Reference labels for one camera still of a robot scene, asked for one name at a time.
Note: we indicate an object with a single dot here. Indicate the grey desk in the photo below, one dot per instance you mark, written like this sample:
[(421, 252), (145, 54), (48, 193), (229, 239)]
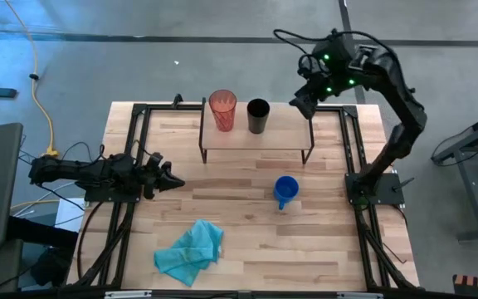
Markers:
[(471, 153)]

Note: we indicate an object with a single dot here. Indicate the white box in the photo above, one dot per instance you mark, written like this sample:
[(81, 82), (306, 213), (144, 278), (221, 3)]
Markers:
[(71, 214)]

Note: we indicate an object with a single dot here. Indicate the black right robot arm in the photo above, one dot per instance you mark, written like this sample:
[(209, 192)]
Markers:
[(403, 120)]

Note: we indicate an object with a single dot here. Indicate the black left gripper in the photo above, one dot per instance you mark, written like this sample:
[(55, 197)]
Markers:
[(147, 176)]

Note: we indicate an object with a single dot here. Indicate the black aluminium table frame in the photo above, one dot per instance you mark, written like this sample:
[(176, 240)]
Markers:
[(133, 137)]

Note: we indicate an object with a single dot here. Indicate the wooden shelf with black legs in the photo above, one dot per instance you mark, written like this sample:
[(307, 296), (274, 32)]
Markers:
[(280, 133)]

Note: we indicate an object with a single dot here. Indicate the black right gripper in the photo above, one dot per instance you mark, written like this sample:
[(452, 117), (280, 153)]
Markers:
[(320, 79)]

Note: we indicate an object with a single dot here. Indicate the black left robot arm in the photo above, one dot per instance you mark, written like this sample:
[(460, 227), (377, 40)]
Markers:
[(77, 170)]

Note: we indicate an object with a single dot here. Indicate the orange translucent faceted tumbler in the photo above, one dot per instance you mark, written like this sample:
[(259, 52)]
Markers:
[(222, 110)]

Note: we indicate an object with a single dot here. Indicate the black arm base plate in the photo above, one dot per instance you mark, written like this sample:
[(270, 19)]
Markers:
[(106, 197), (388, 191)]

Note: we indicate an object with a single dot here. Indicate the blue plastic mug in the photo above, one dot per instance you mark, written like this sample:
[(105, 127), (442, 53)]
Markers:
[(286, 190)]

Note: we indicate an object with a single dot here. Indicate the teal cloth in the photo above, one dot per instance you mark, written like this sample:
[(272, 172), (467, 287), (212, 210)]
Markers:
[(191, 253)]

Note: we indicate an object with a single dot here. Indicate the black plastic tumbler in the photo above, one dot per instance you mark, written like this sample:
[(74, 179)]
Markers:
[(258, 116)]

